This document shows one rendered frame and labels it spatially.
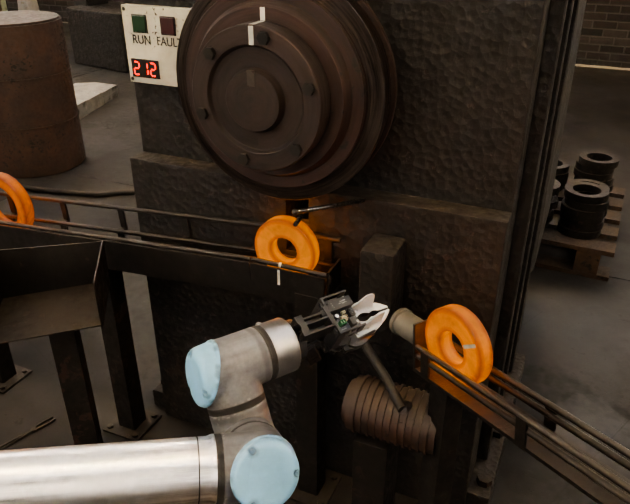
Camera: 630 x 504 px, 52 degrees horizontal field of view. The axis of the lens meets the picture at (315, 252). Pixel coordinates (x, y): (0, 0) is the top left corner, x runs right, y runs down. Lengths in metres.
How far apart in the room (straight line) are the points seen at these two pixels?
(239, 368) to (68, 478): 0.28
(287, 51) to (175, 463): 0.73
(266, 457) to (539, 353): 1.79
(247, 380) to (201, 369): 0.07
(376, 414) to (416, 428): 0.09
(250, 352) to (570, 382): 1.61
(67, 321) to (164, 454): 0.78
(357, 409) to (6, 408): 1.33
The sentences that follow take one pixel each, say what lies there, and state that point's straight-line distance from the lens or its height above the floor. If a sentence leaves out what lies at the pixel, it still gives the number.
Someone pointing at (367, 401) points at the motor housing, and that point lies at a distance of 1.41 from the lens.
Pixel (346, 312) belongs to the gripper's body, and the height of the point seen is 0.85.
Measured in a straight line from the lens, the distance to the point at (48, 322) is 1.62.
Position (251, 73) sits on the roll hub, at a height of 1.17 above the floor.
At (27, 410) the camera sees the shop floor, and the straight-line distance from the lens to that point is 2.35.
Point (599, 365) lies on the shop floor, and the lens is 2.55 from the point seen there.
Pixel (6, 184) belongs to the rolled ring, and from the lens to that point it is 1.99.
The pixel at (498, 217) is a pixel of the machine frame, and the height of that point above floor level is 0.87.
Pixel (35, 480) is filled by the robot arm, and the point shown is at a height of 0.85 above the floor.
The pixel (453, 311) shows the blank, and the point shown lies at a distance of 1.22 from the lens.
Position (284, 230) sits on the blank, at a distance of 1.47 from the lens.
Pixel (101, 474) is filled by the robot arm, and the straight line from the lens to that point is 0.86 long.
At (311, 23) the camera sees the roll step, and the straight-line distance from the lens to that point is 1.25.
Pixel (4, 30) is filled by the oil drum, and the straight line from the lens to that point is 4.04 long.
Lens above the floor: 1.44
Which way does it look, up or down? 28 degrees down
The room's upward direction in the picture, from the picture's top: straight up
